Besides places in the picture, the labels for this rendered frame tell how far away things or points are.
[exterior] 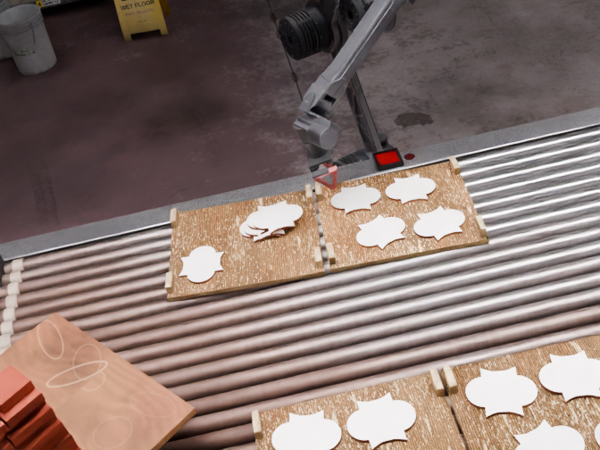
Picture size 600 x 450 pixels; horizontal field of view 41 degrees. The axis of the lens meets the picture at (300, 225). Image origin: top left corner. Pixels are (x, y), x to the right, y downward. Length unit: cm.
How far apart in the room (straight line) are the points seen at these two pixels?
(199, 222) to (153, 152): 215
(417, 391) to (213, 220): 83
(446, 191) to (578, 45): 269
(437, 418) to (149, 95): 357
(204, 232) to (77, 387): 64
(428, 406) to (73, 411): 74
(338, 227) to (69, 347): 76
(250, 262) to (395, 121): 225
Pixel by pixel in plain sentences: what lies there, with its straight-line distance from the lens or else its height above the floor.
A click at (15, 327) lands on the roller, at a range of 224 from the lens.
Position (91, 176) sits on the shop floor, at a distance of 439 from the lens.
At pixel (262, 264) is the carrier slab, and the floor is 94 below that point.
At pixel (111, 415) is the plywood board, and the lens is 175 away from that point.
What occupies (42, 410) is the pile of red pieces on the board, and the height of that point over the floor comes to 122.
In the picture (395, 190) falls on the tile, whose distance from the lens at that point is 224.
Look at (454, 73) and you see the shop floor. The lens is 460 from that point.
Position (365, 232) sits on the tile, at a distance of 212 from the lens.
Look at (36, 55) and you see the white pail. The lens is 557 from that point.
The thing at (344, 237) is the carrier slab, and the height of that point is 94.
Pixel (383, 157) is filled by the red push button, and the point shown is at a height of 93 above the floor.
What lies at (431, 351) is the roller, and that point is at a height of 92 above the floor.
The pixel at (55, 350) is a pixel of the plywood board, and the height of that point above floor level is 104.
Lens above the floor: 233
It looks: 40 degrees down
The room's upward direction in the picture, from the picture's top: 12 degrees counter-clockwise
